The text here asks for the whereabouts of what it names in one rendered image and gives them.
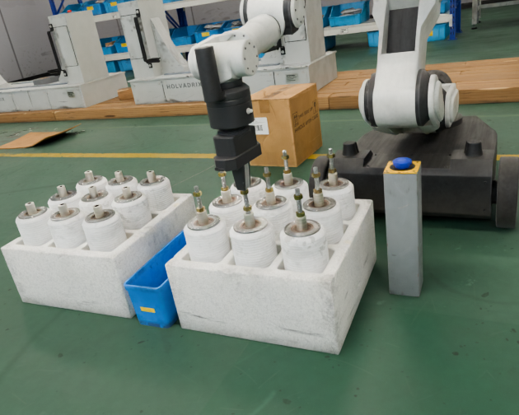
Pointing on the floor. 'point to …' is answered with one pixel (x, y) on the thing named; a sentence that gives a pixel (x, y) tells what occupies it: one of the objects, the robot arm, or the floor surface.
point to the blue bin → (155, 287)
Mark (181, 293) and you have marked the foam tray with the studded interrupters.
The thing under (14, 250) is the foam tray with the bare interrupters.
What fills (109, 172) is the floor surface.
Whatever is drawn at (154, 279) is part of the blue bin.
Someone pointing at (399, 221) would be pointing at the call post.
